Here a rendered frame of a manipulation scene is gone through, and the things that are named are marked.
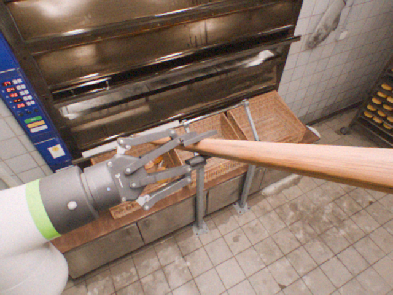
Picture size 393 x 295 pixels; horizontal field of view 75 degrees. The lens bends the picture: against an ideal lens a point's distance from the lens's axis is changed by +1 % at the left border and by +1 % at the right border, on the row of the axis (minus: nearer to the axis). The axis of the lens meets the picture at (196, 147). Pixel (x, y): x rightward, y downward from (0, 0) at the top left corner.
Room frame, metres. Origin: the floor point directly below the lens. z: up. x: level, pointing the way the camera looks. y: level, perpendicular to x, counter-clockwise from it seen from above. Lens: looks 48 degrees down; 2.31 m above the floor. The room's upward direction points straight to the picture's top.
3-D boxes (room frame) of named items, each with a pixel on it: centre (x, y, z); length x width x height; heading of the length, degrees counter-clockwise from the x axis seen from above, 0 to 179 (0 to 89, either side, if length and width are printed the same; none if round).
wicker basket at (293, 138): (1.71, -0.62, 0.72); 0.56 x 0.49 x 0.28; 117
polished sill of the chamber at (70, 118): (1.68, 0.07, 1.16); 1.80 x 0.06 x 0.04; 117
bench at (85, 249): (1.36, 0.03, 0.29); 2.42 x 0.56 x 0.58; 117
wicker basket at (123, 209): (1.18, 0.46, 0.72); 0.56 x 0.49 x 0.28; 118
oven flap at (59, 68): (1.66, 0.06, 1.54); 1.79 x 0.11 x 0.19; 117
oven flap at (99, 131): (1.66, 0.06, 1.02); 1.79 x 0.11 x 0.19; 117
